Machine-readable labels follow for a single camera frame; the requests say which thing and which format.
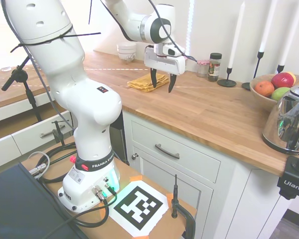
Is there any straight metal drawer handle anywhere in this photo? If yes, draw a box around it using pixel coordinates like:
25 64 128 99
39 124 66 139

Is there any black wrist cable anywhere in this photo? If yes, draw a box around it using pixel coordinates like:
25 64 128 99
147 0 197 63

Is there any black boom camera stand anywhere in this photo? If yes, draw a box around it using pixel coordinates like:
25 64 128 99
1 56 43 122

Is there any thick black looped cable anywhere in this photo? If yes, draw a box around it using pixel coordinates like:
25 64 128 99
38 144 78 184

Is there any green apple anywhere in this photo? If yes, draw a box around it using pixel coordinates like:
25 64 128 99
271 87 292 101

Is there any red apple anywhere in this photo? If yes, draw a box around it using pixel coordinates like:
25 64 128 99
271 72 295 88

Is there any large black screw clamp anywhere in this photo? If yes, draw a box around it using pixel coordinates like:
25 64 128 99
171 174 196 239

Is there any tall white taper candle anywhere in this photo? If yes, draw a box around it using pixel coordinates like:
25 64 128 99
259 0 277 53
228 1 246 69
280 0 299 67

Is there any white long drawer front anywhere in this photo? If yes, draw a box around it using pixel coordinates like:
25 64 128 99
11 111 74 155

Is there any black white fiducial tag sheet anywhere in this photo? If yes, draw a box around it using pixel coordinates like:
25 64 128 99
109 180 169 237

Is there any stack of white bowls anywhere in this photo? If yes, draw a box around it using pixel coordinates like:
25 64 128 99
116 42 137 63

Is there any white light strip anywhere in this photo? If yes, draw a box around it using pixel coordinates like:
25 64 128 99
185 0 195 57

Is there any small black screw clamp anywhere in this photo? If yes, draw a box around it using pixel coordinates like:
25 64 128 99
51 120 65 146

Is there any stainless steel kettle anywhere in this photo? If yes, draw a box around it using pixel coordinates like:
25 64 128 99
262 81 299 153

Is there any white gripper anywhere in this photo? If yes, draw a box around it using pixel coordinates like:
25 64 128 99
144 48 187 94

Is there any wooden fruit bowl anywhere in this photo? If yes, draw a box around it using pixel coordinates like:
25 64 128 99
249 74 299 108

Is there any yellow fruit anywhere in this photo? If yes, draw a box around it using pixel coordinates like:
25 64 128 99
286 71 297 85

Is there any spice jar black lid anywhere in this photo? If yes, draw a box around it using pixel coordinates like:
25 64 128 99
207 52 223 83

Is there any glass jar red gingham lid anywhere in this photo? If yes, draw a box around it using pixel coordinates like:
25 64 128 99
196 59 209 78

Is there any white cabinet door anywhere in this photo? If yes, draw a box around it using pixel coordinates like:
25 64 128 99
132 145 214 225

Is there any curved metal drawer handle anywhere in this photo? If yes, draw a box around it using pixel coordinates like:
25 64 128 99
154 143 180 160

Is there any dark controller box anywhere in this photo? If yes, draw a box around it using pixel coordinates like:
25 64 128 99
0 163 88 239

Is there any dark built-in appliance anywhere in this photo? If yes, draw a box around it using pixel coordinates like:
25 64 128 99
109 109 128 165

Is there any black base power cable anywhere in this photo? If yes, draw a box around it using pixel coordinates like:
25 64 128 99
43 191 118 239

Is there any yellow cloth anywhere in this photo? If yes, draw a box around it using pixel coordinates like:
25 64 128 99
127 73 170 93

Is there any black Ulanzi camera mount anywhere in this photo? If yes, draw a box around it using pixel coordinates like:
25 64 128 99
276 139 299 200

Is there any orange fruit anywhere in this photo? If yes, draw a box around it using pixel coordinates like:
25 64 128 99
254 80 275 98

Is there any white cabinet drawer front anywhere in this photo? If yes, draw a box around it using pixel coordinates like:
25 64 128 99
131 120 222 184

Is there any grey cable metal plug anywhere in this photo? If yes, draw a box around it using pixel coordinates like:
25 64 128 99
27 151 51 179

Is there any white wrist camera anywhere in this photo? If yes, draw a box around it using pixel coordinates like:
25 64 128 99
163 44 183 58

